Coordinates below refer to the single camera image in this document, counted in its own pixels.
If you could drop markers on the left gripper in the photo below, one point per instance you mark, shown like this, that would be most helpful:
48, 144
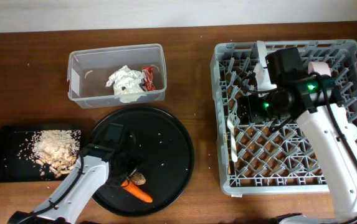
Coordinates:
134, 162

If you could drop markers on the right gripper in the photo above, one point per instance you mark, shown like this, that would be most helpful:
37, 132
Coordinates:
251, 101

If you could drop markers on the orange carrot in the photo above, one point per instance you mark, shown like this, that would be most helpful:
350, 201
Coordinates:
133, 189

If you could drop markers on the white plastic fork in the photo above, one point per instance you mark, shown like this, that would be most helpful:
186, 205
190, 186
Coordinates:
230, 125

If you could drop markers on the grey plate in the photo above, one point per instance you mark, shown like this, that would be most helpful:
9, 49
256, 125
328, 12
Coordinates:
261, 71

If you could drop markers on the pink bowl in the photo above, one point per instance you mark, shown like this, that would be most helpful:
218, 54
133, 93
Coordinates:
320, 67

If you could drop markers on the white tissue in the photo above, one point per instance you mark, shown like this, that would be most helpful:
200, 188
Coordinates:
112, 80
129, 87

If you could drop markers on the red snack wrapper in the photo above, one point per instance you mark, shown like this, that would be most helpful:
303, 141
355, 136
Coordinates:
148, 82

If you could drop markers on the wooden chopstick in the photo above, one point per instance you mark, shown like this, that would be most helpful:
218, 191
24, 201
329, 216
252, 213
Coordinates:
228, 154

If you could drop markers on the peanut shell scraps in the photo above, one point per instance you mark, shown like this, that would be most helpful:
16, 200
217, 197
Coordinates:
58, 167

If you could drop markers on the light blue cup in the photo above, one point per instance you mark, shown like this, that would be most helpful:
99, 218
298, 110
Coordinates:
351, 131

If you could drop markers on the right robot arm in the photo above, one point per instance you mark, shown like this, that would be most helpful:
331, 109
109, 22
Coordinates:
310, 97

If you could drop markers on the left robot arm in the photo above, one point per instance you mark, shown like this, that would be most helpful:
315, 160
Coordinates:
109, 160

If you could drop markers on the grey dishwasher rack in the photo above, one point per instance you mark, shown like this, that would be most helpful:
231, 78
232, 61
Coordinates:
282, 162

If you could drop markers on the brown walnut shell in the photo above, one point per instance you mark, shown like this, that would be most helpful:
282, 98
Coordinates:
138, 179

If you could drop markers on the round black tray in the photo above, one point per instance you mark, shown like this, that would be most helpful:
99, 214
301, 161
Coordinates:
167, 150

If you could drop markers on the white rice pile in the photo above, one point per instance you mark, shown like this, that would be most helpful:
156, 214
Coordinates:
49, 144

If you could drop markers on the black rectangular tray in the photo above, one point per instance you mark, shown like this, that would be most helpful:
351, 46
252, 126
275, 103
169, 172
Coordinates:
17, 160

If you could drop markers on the clear plastic bin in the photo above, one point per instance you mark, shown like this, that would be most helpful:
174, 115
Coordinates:
89, 71

